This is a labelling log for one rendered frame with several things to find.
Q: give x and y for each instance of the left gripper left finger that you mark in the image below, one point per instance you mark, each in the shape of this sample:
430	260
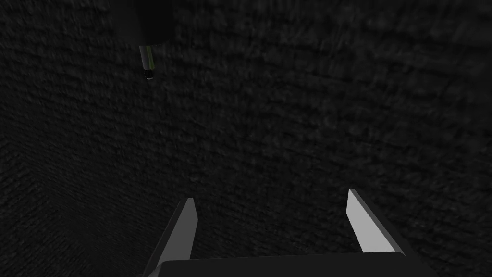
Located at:
180	234

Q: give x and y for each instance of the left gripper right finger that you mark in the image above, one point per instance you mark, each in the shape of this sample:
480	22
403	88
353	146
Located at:
367	231

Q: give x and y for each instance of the dark furniture with grey leg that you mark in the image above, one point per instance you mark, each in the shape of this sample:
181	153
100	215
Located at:
146	57

